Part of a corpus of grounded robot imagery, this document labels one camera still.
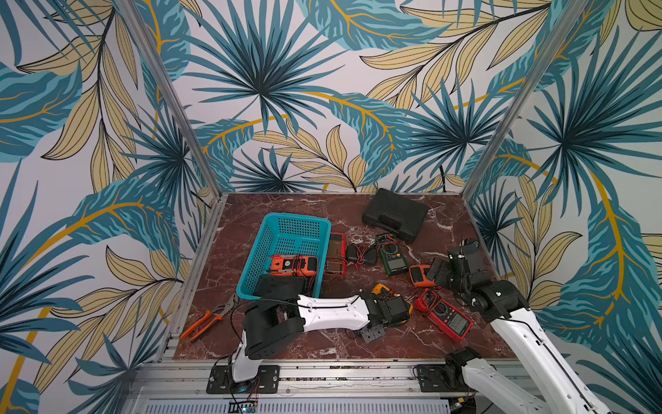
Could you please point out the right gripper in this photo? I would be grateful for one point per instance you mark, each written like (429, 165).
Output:
(460, 261)

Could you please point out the orange black multimeter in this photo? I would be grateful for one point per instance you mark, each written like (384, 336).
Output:
(294, 266)

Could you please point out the yellow multimeter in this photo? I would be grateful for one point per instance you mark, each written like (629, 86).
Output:
(384, 291)

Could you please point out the small black case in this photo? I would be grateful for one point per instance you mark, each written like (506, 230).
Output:
(372, 332)

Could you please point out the black green multimeter face down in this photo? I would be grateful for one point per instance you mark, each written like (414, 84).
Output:
(269, 284)

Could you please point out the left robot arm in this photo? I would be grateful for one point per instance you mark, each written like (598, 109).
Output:
(277, 319)

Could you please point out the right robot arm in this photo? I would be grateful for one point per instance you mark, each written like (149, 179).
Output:
(503, 307)

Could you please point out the green multimeter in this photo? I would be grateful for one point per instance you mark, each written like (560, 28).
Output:
(391, 255)

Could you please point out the red grey multimeter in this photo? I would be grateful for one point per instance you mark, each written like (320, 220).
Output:
(443, 315)

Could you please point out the red multimeter face down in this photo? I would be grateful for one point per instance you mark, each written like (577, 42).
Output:
(336, 261)

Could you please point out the teal plastic basket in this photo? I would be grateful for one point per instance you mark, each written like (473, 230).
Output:
(285, 234)

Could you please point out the small orange clamp meter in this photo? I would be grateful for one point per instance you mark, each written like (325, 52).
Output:
(419, 276)

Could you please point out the black plastic tool case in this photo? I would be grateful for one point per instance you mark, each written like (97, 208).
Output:
(401, 216)

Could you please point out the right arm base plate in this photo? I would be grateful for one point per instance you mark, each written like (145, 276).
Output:
(438, 378)

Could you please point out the orange handled pliers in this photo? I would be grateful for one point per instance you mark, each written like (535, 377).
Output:
(204, 323)

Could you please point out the aluminium front rail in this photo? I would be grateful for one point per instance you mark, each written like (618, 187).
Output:
(354, 378)

